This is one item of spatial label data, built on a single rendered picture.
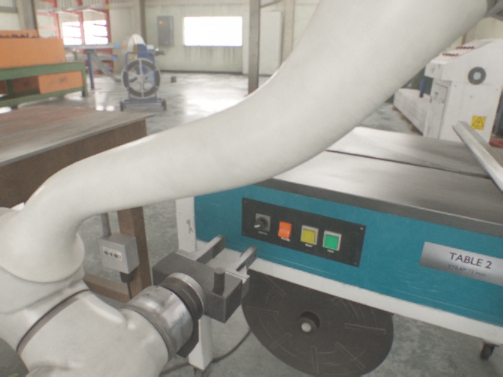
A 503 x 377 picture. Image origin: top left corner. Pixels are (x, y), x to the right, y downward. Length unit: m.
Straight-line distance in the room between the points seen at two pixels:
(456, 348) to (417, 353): 0.16
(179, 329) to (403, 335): 1.12
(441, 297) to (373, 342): 0.36
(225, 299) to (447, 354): 1.10
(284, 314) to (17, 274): 0.80
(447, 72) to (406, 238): 2.13
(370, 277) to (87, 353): 0.50
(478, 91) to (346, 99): 2.56
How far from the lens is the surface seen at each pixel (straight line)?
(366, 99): 0.23
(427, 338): 1.49
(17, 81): 7.62
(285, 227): 0.68
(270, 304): 1.06
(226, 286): 0.50
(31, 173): 0.71
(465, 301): 0.71
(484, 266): 0.67
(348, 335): 1.03
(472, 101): 2.77
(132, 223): 0.96
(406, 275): 0.68
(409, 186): 0.70
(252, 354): 1.29
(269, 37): 12.07
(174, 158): 0.26
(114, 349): 0.40
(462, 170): 0.87
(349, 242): 0.66
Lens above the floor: 0.97
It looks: 23 degrees down
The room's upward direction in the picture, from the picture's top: 1 degrees clockwise
